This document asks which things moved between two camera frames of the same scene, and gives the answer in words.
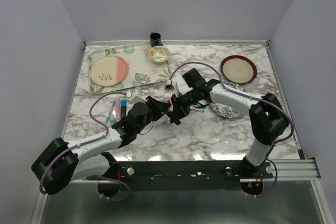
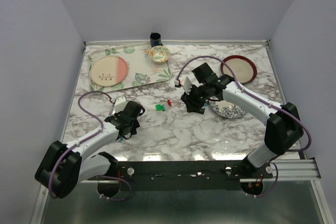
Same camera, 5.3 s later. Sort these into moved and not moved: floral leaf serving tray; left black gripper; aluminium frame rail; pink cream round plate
Moved: left black gripper
Not moved: floral leaf serving tray; pink cream round plate; aluminium frame rail
